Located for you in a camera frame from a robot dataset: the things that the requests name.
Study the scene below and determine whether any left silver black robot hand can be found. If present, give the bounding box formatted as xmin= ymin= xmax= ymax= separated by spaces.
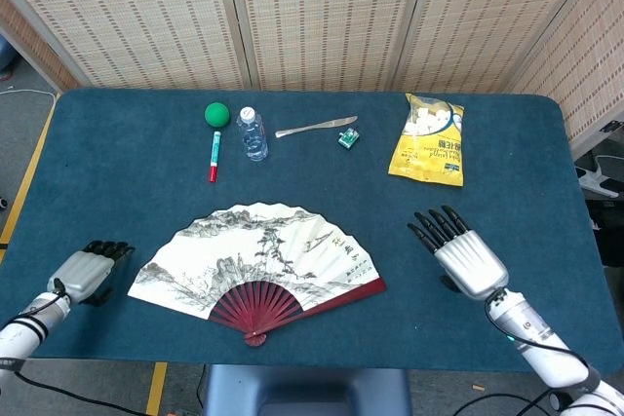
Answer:
xmin=47 ymin=240 xmax=137 ymax=308

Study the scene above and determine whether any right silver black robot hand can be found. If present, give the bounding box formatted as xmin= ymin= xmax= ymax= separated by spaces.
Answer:
xmin=407 ymin=205 xmax=510 ymax=301

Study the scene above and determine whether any red folding paper fan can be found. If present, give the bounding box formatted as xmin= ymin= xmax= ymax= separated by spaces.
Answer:
xmin=127 ymin=201 xmax=388 ymax=348

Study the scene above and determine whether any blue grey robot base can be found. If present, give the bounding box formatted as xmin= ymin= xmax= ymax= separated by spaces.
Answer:
xmin=202 ymin=364 xmax=413 ymax=416

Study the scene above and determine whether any teal table cover cloth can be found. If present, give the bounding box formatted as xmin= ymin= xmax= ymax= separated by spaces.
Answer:
xmin=0 ymin=88 xmax=624 ymax=373

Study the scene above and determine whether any yellow snack bag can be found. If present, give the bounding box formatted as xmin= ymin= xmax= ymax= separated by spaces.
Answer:
xmin=387 ymin=93 xmax=465 ymax=188

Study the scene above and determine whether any green red marker pen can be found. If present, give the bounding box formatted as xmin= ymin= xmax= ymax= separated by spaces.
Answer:
xmin=209 ymin=131 xmax=223 ymax=184

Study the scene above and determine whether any green foam ball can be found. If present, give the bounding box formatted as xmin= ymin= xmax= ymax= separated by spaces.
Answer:
xmin=203 ymin=101 xmax=231 ymax=128

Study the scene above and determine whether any beige flat stick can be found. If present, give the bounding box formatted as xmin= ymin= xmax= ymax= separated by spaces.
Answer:
xmin=274 ymin=115 xmax=359 ymax=139

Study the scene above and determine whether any clear plastic water bottle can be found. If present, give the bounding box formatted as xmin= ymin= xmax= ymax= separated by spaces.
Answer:
xmin=236 ymin=105 xmax=270 ymax=163

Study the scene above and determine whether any blue plastic container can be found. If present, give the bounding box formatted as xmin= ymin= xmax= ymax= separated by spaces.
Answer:
xmin=0 ymin=40 xmax=20 ymax=77

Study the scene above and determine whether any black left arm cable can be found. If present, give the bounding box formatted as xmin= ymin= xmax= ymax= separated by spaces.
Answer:
xmin=0 ymin=278 xmax=69 ymax=334

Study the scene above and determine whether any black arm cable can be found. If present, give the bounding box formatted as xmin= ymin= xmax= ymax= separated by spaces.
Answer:
xmin=0 ymin=278 xmax=69 ymax=334
xmin=487 ymin=288 xmax=594 ymax=388

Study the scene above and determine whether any black floor cable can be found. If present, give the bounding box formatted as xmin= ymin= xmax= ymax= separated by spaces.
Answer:
xmin=14 ymin=370 xmax=147 ymax=416

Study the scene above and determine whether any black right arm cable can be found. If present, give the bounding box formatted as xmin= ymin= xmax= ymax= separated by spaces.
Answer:
xmin=487 ymin=288 xmax=594 ymax=388

